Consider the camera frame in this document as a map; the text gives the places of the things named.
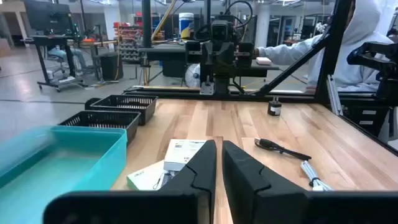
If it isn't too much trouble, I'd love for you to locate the person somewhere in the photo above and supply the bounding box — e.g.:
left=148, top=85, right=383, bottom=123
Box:
left=253, top=0, right=398, bottom=93

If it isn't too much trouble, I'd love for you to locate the teal plastic bin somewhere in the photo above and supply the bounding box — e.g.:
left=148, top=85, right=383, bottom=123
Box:
left=0, top=125, right=128, bottom=224

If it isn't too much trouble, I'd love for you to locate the white and blue canister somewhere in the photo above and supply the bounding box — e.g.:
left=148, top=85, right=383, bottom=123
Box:
left=178, top=12, right=195, bottom=40

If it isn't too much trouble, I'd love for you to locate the yellow pole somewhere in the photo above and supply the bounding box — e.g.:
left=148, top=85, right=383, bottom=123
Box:
left=151, top=0, right=177, bottom=42

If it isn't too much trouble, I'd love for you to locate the black monitor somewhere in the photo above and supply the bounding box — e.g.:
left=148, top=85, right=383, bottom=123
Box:
left=24, top=0, right=73, bottom=35

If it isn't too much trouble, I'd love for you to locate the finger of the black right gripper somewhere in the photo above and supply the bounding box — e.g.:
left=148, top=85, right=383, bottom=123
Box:
left=218, top=46, right=236, bottom=78
left=201, top=46, right=218, bottom=79

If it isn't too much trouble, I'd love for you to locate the black plastic mesh basket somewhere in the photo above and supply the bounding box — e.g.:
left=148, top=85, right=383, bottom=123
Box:
left=84, top=95, right=159, bottom=126
left=58, top=110, right=141, bottom=146

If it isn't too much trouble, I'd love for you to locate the grey office chair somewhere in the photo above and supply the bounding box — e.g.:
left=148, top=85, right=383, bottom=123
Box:
left=45, top=45, right=88, bottom=78

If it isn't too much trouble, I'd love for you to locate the black rolling desk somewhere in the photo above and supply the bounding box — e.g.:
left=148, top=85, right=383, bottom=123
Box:
left=21, top=34, right=105, bottom=93

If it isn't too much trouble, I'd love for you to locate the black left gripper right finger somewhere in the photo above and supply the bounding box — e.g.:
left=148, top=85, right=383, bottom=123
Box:
left=221, top=139, right=398, bottom=224

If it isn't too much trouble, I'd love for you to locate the white box with label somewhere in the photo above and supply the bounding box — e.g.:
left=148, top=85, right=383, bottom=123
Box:
left=163, top=138, right=208, bottom=172

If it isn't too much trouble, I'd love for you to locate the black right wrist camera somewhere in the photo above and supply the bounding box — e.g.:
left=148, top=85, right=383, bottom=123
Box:
left=211, top=19, right=234, bottom=42

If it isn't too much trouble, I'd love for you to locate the dark grey work table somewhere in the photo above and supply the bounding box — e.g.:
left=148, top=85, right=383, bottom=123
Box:
left=137, top=43, right=280, bottom=78

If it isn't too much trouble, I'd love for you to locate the red parts bin shelf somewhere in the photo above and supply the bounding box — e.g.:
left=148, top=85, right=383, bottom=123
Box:
left=113, top=21, right=144, bottom=63

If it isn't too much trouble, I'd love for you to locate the white floor fan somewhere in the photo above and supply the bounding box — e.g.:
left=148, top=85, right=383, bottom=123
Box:
left=184, top=63, right=201, bottom=88

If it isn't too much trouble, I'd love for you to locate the bundled white USB cable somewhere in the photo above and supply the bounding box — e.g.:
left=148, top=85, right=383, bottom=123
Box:
left=300, top=159, right=335, bottom=192

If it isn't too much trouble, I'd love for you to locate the black trash bin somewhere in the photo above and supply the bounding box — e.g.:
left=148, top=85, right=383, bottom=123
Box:
left=98, top=52, right=124, bottom=82

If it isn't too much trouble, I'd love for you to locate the black cabinet with labels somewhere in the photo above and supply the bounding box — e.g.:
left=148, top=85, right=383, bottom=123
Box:
left=338, top=98, right=390, bottom=138

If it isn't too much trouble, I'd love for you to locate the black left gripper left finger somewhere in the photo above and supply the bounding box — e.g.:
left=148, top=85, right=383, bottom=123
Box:
left=42, top=139, right=218, bottom=224

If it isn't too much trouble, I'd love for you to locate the black metal table frame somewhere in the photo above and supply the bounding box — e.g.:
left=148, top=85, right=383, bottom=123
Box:
left=123, top=0, right=398, bottom=156

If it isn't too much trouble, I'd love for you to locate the black table pole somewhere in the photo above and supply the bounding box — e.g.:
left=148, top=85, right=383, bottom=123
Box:
left=141, top=0, right=152, bottom=48

